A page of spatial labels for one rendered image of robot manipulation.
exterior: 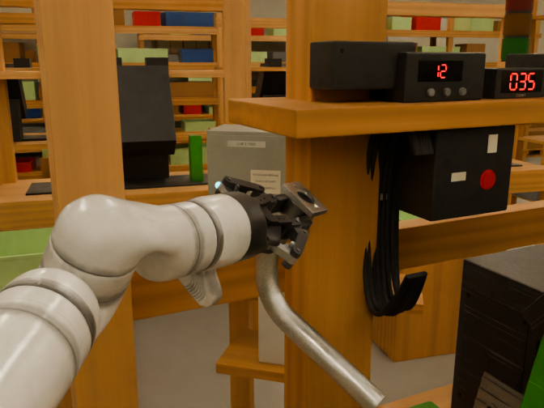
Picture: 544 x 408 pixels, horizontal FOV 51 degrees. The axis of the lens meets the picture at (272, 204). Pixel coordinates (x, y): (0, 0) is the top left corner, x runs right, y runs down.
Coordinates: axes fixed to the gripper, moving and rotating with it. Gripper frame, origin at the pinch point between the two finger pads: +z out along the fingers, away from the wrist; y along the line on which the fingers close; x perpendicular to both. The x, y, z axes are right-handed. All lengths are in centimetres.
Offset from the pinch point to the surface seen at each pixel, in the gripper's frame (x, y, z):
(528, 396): 7.8, -37.6, 29.0
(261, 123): -1.5, 16.4, 11.1
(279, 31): 171, 507, 806
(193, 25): 166, 438, 509
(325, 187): 3.5, 6.1, 22.9
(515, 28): -32, 7, 58
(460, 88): -20.5, 1.4, 32.4
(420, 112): -15.5, 1.3, 22.8
